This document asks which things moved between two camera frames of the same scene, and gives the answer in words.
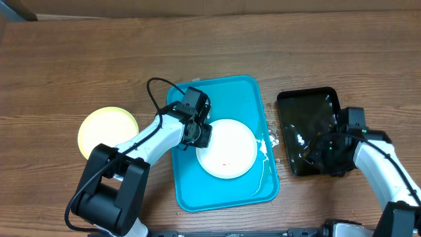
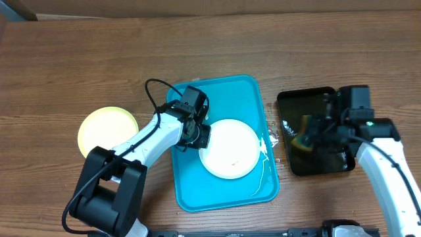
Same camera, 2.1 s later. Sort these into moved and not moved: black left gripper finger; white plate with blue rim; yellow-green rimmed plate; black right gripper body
Moved: black right gripper body
Not moved: yellow-green rimmed plate; white plate with blue rim; black left gripper finger
